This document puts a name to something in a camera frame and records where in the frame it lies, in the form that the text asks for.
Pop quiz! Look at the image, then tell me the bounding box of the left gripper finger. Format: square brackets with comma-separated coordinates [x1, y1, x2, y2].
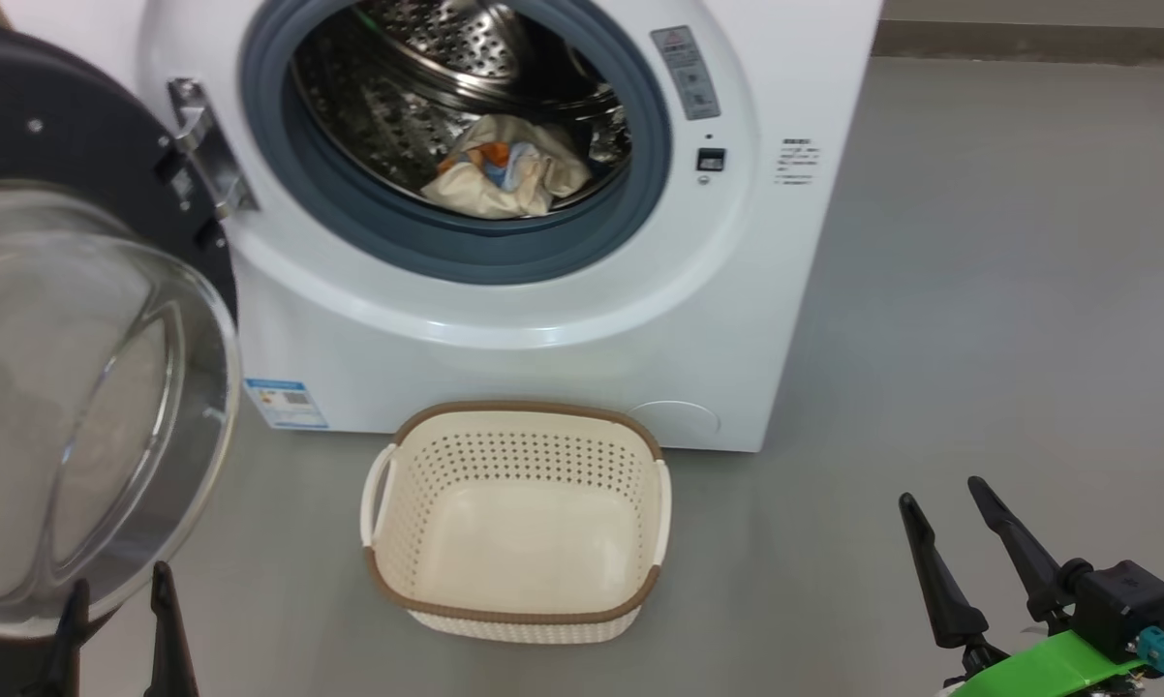
[145, 561, 201, 697]
[20, 579, 92, 697]

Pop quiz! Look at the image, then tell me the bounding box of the white front-load washing machine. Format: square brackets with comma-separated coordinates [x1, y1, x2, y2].
[0, 0, 885, 454]

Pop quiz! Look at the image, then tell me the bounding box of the grey instruction label sticker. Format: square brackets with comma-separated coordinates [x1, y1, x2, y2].
[651, 25, 721, 122]

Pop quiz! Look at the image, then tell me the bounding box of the cream garment with cartoon print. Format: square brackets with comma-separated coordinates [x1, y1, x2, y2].
[419, 114, 594, 220]

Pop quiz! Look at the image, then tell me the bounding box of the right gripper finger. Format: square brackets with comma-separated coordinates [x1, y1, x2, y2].
[967, 475, 1068, 623]
[898, 493, 990, 651]

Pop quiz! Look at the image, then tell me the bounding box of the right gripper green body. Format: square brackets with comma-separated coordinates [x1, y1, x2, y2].
[944, 629, 1154, 697]

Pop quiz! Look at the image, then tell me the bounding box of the cream perforated laundry basket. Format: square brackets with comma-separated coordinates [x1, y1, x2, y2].
[359, 400, 674, 646]

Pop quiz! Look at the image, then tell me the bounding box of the blue energy label sticker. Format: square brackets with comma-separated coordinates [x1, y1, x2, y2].
[243, 377, 332, 431]

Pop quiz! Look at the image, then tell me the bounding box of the dark grey glass washer door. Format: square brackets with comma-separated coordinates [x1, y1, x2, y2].
[0, 21, 260, 697]

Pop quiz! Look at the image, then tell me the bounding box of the round white drain filter cover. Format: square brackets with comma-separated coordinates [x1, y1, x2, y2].
[628, 399, 722, 444]

